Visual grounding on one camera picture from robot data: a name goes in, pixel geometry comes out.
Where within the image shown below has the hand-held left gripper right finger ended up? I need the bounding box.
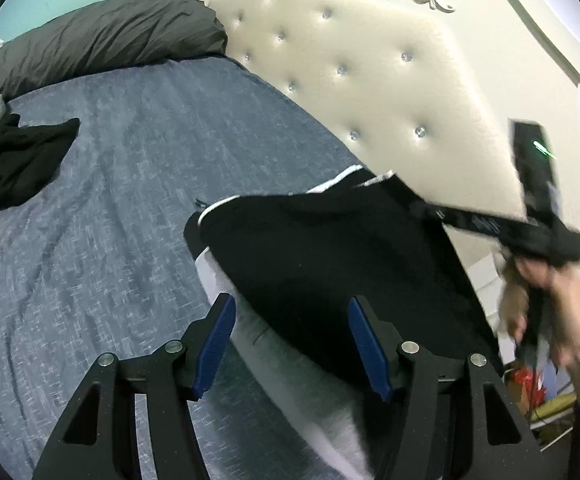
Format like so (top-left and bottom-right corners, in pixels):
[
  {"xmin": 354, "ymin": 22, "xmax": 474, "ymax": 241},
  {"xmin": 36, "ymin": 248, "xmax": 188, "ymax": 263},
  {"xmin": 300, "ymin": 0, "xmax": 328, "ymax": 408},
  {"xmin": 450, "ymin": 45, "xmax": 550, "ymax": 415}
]
[{"xmin": 347, "ymin": 295, "xmax": 551, "ymax": 480}]

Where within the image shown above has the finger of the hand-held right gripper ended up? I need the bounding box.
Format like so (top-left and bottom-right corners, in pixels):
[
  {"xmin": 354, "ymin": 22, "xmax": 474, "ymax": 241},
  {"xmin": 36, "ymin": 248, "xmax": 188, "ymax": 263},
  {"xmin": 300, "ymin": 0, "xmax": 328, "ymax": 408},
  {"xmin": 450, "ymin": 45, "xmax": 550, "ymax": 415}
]
[{"xmin": 404, "ymin": 199, "xmax": 471, "ymax": 235}]

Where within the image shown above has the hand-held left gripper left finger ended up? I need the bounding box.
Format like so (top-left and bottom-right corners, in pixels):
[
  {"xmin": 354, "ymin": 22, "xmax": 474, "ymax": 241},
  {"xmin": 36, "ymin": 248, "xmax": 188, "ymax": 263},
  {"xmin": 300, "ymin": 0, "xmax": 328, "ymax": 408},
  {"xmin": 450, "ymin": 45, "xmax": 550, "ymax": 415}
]
[{"xmin": 32, "ymin": 292, "xmax": 237, "ymax": 480}]

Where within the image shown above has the black sweater with white trim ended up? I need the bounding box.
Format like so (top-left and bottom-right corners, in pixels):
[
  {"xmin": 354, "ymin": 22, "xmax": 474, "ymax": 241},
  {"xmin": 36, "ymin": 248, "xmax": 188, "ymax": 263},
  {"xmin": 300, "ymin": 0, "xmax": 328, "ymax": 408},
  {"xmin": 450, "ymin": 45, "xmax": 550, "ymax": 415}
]
[{"xmin": 184, "ymin": 165, "xmax": 508, "ymax": 386}]

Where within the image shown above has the white tufted headboard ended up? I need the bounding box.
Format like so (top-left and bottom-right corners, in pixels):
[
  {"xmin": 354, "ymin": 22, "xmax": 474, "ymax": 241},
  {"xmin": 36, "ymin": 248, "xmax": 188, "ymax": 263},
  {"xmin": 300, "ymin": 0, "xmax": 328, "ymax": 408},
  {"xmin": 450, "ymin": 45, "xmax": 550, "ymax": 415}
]
[{"xmin": 190, "ymin": 0, "xmax": 580, "ymax": 311}]

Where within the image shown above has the bed with blue patterned sheet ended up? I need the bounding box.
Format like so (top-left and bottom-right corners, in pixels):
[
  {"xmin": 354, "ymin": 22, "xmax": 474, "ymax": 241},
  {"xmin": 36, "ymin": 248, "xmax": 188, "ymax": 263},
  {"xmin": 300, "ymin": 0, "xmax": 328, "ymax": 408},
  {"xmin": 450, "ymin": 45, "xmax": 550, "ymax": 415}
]
[{"xmin": 0, "ymin": 55, "xmax": 471, "ymax": 480}]

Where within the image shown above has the yellow cloth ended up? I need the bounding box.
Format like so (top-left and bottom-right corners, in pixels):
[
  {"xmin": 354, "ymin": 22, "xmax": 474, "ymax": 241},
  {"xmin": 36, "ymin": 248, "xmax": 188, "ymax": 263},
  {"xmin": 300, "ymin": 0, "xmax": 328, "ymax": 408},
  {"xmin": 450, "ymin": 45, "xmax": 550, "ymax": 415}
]
[{"xmin": 530, "ymin": 392, "xmax": 578, "ymax": 423}]

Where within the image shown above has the black garment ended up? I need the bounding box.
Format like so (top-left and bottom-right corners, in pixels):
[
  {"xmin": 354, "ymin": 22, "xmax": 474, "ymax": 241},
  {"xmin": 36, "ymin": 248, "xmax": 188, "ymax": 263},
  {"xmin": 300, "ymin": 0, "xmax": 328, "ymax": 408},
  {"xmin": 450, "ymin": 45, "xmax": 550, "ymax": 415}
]
[{"xmin": 0, "ymin": 112, "xmax": 81, "ymax": 223}]

